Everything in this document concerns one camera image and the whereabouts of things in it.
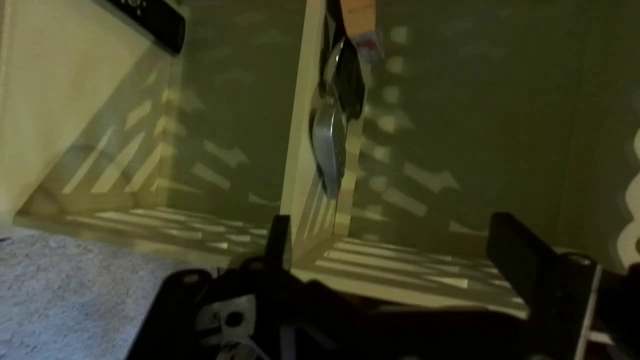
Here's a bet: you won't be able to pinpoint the metal spoons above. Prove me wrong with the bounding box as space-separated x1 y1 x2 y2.
308 38 350 201

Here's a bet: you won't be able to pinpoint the black smartphone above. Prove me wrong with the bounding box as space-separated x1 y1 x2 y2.
325 0 368 122

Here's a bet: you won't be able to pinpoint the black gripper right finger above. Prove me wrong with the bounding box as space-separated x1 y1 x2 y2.
484 211 563 321

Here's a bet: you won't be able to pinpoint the white lattice shelf unit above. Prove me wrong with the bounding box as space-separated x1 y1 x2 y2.
0 0 640 323

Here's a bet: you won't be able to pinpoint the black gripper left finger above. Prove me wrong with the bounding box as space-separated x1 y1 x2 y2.
265 213 295 271

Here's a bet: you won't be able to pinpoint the black remote control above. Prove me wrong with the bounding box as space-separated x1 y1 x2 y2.
98 0 189 58

